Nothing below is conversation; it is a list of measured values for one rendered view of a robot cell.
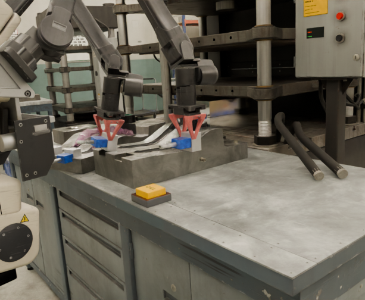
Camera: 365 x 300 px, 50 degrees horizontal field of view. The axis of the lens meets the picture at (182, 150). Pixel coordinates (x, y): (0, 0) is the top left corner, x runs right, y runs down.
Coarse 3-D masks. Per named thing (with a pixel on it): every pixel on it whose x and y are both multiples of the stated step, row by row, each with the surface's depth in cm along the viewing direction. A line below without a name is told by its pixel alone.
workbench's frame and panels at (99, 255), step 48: (48, 192) 182; (96, 192) 124; (48, 240) 196; (96, 240) 148; (144, 240) 118; (192, 240) 88; (96, 288) 155; (144, 288) 123; (192, 288) 102; (240, 288) 85; (288, 288) 68; (336, 288) 80
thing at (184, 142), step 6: (186, 132) 117; (198, 132) 116; (174, 138) 115; (180, 138) 115; (186, 138) 114; (198, 138) 116; (168, 144) 112; (174, 144) 113; (180, 144) 112; (186, 144) 114; (192, 144) 115; (198, 144) 116; (186, 150) 117; (192, 150) 115; (198, 150) 116
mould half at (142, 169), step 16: (160, 128) 153; (208, 128) 138; (128, 144) 144; (160, 144) 141; (208, 144) 135; (224, 144) 146; (240, 144) 145; (96, 160) 136; (112, 160) 127; (128, 160) 118; (144, 160) 120; (160, 160) 124; (176, 160) 128; (192, 160) 132; (208, 160) 136; (224, 160) 141; (112, 176) 129; (128, 176) 120; (144, 176) 121; (160, 176) 124; (176, 176) 128
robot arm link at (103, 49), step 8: (80, 0) 135; (80, 8) 134; (80, 16) 133; (88, 16) 133; (80, 24) 133; (88, 24) 132; (96, 24) 133; (88, 32) 131; (96, 32) 132; (88, 40) 132; (96, 40) 130; (104, 40) 131; (96, 48) 129; (104, 48) 129; (112, 48) 129; (96, 56) 132; (104, 56) 128; (120, 56) 129; (104, 64) 132; (120, 64) 128; (104, 72) 133
